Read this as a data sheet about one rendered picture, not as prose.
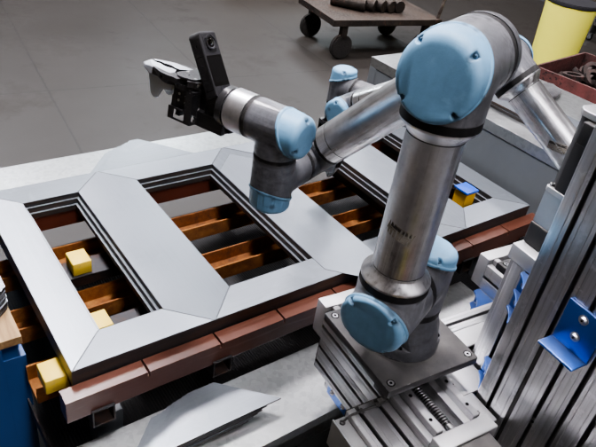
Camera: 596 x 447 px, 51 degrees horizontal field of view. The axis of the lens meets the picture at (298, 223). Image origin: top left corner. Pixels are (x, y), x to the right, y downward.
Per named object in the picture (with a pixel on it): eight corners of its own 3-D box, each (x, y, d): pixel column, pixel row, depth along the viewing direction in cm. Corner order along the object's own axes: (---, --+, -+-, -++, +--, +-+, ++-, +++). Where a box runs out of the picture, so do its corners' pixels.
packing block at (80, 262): (66, 263, 168) (65, 252, 165) (84, 259, 170) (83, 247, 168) (74, 277, 164) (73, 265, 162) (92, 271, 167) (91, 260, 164)
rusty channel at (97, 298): (3, 327, 159) (1, 312, 157) (443, 192, 250) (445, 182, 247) (12, 347, 154) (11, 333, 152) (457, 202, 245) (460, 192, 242)
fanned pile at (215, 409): (99, 440, 136) (99, 428, 133) (252, 374, 157) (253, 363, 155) (122, 484, 128) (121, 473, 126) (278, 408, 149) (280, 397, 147)
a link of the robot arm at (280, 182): (309, 199, 115) (317, 146, 109) (272, 223, 107) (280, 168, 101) (274, 183, 119) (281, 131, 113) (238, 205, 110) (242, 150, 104)
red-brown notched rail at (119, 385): (60, 410, 131) (58, 390, 127) (526, 226, 219) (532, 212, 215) (67, 423, 128) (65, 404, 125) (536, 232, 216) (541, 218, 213)
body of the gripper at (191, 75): (162, 115, 111) (214, 138, 106) (168, 67, 107) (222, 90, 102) (192, 109, 117) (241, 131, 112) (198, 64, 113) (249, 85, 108)
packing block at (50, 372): (37, 376, 136) (35, 364, 134) (60, 368, 139) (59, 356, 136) (46, 395, 132) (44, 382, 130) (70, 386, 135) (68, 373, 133)
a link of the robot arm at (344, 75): (350, 75, 174) (326, 66, 178) (343, 112, 180) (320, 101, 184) (365, 70, 179) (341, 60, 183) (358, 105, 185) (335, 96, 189)
